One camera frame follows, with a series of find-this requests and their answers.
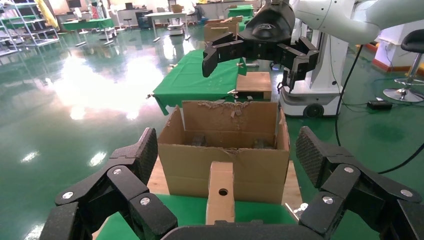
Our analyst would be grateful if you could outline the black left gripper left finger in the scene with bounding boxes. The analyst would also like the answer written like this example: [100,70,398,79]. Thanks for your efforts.
[39,127,179,240]

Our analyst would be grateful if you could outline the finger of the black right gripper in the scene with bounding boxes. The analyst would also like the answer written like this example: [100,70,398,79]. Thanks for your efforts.
[276,36,321,94]
[202,32,248,79]

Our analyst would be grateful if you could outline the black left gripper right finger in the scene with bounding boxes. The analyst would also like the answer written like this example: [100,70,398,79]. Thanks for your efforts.
[295,125,424,240]

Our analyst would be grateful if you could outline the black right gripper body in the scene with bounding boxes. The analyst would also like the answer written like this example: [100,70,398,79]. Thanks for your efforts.
[245,0,297,63]

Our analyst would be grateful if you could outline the small cardboard box with hole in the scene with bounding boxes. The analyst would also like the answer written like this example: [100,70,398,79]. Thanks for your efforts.
[205,161,235,226]

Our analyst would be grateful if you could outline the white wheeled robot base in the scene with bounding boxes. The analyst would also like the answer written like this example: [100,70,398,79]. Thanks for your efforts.
[279,19,344,119]

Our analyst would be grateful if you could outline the stacked cardboard boxes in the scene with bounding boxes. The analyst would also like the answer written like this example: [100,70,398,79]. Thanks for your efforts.
[203,15,245,43]

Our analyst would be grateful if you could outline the large open cardboard carton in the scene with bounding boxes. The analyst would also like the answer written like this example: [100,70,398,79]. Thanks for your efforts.
[157,100,291,205]

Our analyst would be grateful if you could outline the light wooden board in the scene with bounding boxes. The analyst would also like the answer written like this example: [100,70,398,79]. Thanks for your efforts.
[146,155,303,211]

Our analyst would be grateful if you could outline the green covered table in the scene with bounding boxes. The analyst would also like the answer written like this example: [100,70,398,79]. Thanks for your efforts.
[227,4,255,19]
[61,17,116,43]

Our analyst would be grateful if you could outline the green tablecloth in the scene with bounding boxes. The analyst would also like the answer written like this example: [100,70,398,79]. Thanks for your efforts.
[96,193,299,240]
[152,48,248,116]

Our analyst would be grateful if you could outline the brown wooden platform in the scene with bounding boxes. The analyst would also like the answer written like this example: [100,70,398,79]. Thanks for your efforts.
[235,71,273,101]

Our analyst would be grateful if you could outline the small white cart robot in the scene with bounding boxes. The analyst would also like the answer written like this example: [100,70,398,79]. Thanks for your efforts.
[166,22,186,37]

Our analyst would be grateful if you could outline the white table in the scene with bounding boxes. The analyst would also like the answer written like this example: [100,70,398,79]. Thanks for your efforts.
[144,11,192,43]

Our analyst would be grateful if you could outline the black foam insert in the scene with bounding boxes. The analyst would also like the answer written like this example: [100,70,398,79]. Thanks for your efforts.
[191,134,208,147]

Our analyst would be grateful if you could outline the black power adapter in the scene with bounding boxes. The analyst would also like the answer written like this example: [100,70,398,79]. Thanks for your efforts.
[366,100,394,111]

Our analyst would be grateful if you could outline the black bar stool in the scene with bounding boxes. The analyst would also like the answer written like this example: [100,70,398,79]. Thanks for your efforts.
[383,29,424,104]

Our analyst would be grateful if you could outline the yellow hanging cloth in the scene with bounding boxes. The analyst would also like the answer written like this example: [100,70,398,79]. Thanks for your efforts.
[34,0,60,30]

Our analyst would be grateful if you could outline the metal shelving rack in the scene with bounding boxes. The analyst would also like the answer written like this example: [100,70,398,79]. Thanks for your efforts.
[0,0,61,57]

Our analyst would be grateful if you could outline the thick black cable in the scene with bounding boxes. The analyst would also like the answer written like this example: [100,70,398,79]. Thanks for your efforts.
[334,44,365,147]
[377,142,424,175]

